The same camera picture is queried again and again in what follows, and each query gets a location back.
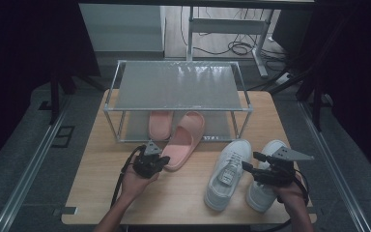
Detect pink slipper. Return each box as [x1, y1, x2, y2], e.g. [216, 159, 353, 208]
[148, 110, 175, 141]
[160, 111, 206, 172]

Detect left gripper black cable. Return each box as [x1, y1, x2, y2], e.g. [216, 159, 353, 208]
[110, 144, 148, 207]

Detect person's left hand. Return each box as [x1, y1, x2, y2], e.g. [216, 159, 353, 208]
[121, 158, 160, 202]

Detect black computer case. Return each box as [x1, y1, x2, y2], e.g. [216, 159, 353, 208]
[271, 9, 313, 59]

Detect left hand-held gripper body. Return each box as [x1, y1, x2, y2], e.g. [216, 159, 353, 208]
[131, 139, 163, 179]

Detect white power strip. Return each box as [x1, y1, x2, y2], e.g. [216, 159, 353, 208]
[274, 72, 294, 86]

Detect white desk frame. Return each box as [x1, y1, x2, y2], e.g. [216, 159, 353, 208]
[186, 6, 276, 78]

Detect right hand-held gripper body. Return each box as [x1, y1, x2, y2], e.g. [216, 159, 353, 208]
[254, 145, 315, 188]

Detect black floor cables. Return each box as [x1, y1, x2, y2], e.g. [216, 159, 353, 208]
[180, 6, 288, 61]

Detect white sneaker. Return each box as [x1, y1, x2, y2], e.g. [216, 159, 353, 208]
[245, 139, 296, 214]
[204, 138, 253, 213]

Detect metal frame shoe rack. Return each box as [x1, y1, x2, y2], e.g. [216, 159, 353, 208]
[102, 59, 254, 143]

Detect black metal stand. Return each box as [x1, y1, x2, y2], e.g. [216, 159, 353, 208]
[38, 72, 105, 125]
[270, 64, 325, 131]

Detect person's right hand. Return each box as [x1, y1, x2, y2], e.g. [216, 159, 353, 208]
[271, 180, 310, 207]

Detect aluminium floor rail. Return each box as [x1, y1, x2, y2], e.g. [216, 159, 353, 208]
[0, 95, 75, 232]
[298, 95, 371, 232]

